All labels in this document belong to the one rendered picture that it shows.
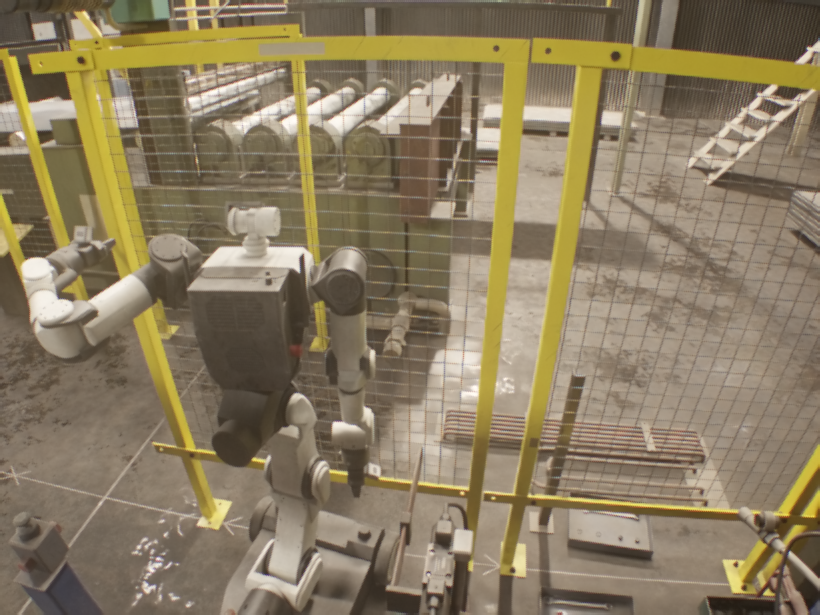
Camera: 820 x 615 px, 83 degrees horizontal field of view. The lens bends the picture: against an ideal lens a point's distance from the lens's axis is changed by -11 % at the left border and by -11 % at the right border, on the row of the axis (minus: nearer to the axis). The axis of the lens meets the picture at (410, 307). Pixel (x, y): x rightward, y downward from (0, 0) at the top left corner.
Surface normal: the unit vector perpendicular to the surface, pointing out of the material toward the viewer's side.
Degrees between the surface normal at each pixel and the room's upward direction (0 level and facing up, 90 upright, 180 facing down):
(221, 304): 85
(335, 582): 0
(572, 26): 90
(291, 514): 57
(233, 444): 85
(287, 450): 90
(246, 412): 40
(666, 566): 0
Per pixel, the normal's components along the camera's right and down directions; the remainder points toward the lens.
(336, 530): 0.00, -0.85
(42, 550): 0.99, 0.08
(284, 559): -0.21, -0.28
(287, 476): -0.29, 0.26
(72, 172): -0.16, 0.51
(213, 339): 0.01, 0.66
